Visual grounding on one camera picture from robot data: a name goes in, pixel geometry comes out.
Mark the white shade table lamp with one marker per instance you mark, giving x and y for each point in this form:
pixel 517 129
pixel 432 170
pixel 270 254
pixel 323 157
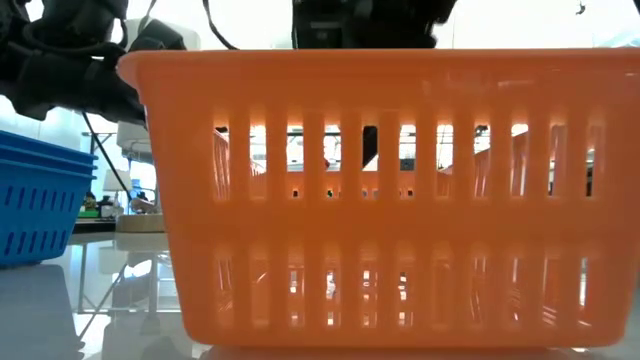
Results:
pixel 140 222

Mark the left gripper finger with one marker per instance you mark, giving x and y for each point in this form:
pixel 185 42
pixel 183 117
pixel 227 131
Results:
pixel 157 35

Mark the green box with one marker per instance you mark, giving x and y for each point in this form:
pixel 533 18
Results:
pixel 88 213

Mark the black metal frame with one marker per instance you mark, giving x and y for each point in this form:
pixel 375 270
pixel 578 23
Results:
pixel 95 142

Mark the orange slotted plastic basket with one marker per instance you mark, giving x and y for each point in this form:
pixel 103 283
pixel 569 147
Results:
pixel 390 220

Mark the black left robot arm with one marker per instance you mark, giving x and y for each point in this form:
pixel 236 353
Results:
pixel 75 15

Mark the blue slotted plastic basket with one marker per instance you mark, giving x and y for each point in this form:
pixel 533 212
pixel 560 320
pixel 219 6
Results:
pixel 30 144
pixel 35 215

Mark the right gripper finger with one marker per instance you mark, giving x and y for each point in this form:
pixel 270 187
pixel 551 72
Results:
pixel 369 142

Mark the small background lamp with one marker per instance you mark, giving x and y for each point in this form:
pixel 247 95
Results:
pixel 114 180

